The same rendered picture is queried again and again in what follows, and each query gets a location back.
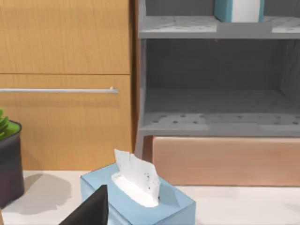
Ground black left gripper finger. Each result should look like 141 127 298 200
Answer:
58 184 108 225

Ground teal and white book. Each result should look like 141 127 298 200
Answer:
213 0 265 23

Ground light blue tissue box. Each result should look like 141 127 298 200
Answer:
80 149 196 225

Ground wooden cupboard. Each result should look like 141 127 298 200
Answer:
0 0 141 171

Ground pale wooden drawer front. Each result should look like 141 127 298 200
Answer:
151 135 300 187

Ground long metal handle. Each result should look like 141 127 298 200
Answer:
0 87 119 95

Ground wooden door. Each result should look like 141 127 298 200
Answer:
0 0 132 75

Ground green plant in black pot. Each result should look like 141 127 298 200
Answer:
0 108 25 209

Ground grey open shelf unit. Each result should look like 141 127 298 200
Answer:
135 0 300 160

